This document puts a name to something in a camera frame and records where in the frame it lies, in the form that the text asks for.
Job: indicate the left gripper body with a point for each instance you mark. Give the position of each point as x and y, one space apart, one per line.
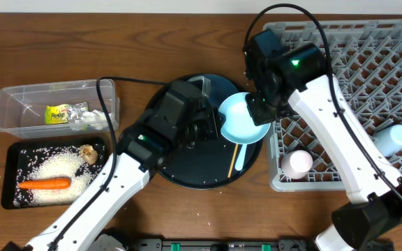
206 125

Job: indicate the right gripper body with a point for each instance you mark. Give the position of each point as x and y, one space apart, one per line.
263 111

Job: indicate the light blue bowl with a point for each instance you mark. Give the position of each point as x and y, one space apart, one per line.
238 126

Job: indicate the pink cup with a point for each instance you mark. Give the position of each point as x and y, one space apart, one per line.
296 164

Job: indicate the white tissue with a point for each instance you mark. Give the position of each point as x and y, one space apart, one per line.
86 120

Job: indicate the brown patterned cookie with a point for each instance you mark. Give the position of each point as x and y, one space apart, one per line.
88 154

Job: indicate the light blue cup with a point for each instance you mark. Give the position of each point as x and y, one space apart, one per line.
389 140

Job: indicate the yellow foil snack wrapper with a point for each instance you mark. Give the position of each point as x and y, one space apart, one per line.
65 113

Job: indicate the orange carrot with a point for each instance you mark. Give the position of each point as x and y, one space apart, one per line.
46 184

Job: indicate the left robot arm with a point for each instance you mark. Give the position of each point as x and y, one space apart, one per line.
182 117

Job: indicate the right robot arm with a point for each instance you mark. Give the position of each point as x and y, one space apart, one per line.
300 81

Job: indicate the grey plastic dishwasher rack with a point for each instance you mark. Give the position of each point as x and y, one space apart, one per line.
367 61

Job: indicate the dark blue plate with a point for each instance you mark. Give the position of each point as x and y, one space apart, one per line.
224 94

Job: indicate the round black serving tray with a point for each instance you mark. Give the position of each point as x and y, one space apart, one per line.
205 165

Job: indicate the wooden chopstick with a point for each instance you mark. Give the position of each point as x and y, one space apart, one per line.
233 160

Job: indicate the white plastic knife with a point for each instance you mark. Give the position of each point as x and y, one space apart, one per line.
239 163

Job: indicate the pile of white rice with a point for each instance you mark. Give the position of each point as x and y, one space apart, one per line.
62 164

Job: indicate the black rectangular tray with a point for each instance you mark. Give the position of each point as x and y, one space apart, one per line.
21 157

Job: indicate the clear plastic bin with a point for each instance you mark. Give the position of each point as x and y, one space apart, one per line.
22 108

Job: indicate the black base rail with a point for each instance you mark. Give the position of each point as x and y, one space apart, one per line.
112 240

